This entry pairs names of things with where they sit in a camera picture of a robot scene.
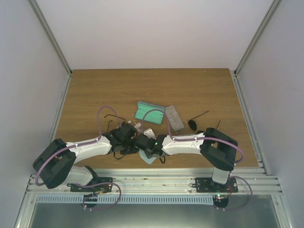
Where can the white paper scraps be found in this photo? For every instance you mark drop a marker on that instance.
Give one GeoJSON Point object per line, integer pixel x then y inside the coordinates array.
{"type": "Point", "coordinates": [138, 125]}

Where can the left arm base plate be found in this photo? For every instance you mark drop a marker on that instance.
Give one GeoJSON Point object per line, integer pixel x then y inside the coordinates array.
{"type": "Point", "coordinates": [96, 185]}

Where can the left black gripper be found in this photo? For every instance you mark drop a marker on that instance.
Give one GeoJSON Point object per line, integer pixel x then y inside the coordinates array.
{"type": "Point", "coordinates": [134, 150]}

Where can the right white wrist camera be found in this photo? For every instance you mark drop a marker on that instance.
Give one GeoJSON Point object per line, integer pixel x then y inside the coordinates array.
{"type": "Point", "coordinates": [149, 133]}

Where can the slotted cable duct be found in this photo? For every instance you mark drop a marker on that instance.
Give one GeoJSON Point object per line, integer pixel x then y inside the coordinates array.
{"type": "Point", "coordinates": [127, 199]}

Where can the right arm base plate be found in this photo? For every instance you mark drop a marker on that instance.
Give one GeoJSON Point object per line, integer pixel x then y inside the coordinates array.
{"type": "Point", "coordinates": [204, 185]}

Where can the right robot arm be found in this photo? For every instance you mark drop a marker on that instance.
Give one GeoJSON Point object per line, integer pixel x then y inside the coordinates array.
{"type": "Point", "coordinates": [219, 149]}

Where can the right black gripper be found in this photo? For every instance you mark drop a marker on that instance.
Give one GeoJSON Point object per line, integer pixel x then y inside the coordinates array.
{"type": "Point", "coordinates": [148, 154]}

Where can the teal glasses case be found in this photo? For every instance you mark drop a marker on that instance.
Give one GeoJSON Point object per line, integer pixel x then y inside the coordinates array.
{"type": "Point", "coordinates": [155, 117]}

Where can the aluminium frame rail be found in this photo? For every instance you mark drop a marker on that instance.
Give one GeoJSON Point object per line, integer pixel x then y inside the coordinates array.
{"type": "Point", "coordinates": [180, 181]}

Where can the grey glasses case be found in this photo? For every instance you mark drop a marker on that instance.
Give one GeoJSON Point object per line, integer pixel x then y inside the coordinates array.
{"type": "Point", "coordinates": [174, 119]}

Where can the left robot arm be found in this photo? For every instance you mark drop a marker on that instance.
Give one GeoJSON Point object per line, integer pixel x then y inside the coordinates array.
{"type": "Point", "coordinates": [56, 164]}

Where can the dark round sunglasses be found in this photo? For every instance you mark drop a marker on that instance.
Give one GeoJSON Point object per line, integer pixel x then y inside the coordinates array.
{"type": "Point", "coordinates": [192, 124]}

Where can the blue cleaning cloth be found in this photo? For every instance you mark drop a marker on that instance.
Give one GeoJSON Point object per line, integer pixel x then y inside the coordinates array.
{"type": "Point", "coordinates": [145, 158]}

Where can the thin-frame clear glasses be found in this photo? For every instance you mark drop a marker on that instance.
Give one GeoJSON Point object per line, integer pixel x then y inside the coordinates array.
{"type": "Point", "coordinates": [113, 123]}

